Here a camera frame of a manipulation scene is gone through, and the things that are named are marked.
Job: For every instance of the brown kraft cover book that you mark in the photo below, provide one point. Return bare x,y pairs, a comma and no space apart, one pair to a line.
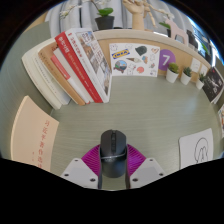
63,83

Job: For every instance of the thick white book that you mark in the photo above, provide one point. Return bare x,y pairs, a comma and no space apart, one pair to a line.
36,71

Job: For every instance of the white orchid plant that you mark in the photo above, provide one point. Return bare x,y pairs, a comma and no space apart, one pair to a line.
164,25

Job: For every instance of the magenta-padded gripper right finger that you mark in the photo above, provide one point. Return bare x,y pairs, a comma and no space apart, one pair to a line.
148,171

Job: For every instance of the white sticker sheet card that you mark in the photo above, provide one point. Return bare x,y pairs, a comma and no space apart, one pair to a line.
133,60

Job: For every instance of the red-spined photo cover book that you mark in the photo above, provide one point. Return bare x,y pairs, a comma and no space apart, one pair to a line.
95,56

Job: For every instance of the black cover book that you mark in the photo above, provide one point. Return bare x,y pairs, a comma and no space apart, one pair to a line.
213,85

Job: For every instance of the round purple number sign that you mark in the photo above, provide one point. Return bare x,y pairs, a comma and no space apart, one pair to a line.
165,60

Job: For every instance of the green desk partition panel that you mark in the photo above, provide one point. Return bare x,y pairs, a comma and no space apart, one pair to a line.
13,83

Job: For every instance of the wooden hand model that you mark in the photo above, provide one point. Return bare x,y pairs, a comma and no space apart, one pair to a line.
138,20

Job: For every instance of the white mouse pad, line drawing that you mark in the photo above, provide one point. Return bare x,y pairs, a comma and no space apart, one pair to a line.
186,150

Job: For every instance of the black computer mouse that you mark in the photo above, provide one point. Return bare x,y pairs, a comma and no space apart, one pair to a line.
113,150

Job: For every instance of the white orchid in black pot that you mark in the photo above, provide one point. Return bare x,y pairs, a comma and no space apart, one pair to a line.
105,22
206,50

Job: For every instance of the pink wooden horse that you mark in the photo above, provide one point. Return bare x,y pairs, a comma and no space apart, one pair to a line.
176,31

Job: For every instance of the white wall socket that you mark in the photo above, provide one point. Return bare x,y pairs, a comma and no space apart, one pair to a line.
204,69
195,65

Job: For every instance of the small succulent in white pot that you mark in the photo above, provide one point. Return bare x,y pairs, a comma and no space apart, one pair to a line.
185,79
171,76
200,83

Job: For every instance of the wooden mannequin figure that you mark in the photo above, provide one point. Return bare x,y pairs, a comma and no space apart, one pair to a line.
149,13

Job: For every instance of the white book with red stripe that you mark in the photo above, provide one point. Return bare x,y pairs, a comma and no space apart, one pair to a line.
78,87

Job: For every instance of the beige booklet with red text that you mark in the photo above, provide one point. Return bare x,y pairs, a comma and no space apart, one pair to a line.
31,133

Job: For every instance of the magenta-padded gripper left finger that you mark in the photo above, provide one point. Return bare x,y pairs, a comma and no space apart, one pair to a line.
78,171

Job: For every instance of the black wooden horse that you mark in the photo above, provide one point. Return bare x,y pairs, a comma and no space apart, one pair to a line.
192,38

